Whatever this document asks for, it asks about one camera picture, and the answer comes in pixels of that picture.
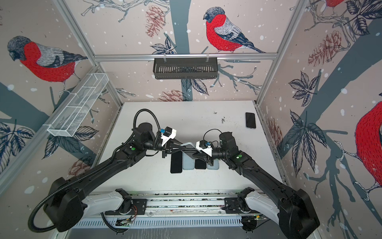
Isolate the light-blue case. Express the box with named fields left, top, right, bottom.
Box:
left=183, top=152, right=195, bottom=170
left=207, top=159, right=219, bottom=170

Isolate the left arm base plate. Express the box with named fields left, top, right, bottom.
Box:
left=104, top=199, right=147, bottom=216

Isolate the black hanging basket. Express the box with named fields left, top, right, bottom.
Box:
left=153, top=57, right=218, bottom=80

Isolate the white wire mesh basket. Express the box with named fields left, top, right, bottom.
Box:
left=47, top=73, right=109, bottom=137

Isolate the black phone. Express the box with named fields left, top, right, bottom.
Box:
left=245, top=112, right=257, bottom=129
left=195, top=159, right=207, bottom=170
left=181, top=142, right=199, bottom=157

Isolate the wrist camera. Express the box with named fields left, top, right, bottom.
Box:
left=196, top=140, right=213, bottom=157
left=160, top=127, right=177, bottom=146

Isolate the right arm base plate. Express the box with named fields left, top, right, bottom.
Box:
left=221, top=197, right=254, bottom=214

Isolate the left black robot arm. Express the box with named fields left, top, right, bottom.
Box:
left=28, top=122, right=197, bottom=233

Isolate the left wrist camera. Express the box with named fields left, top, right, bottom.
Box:
left=160, top=127, right=177, bottom=146

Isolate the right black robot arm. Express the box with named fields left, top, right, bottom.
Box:
left=195, top=132, right=319, bottom=239

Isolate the black corrugated cable hose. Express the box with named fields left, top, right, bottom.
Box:
left=27, top=109, right=162, bottom=234

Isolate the aluminium mounting rail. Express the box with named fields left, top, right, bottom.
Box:
left=85, top=188, right=268, bottom=218

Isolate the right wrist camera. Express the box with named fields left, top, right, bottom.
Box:
left=196, top=140, right=213, bottom=157

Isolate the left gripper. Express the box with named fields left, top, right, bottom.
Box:
left=143, top=137, right=186, bottom=158

